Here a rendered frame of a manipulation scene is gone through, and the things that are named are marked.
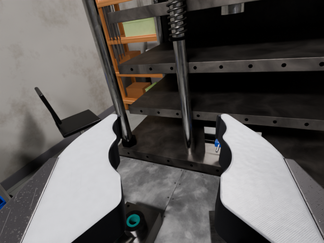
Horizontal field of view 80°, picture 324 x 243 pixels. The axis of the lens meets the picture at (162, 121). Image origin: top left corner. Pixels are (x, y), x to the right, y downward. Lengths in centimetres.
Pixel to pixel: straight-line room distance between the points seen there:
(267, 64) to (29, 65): 256
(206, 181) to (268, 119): 39
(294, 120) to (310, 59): 25
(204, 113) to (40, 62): 235
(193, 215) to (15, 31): 261
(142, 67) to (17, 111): 202
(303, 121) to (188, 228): 63
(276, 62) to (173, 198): 69
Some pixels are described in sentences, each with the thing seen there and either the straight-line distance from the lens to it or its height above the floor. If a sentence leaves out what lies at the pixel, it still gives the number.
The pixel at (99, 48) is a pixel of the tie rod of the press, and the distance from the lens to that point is 108.
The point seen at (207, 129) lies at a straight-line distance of 104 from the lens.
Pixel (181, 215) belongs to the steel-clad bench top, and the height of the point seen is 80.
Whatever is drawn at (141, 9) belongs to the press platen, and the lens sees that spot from 102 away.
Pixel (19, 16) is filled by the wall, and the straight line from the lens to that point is 293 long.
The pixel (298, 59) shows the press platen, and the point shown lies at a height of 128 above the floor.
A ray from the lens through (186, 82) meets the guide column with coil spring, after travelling 92.
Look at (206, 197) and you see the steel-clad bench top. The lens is 91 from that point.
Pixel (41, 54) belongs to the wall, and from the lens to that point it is 297.
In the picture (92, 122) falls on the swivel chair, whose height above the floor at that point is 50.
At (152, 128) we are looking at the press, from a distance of 142.
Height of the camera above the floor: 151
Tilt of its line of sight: 30 degrees down
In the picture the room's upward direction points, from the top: 10 degrees counter-clockwise
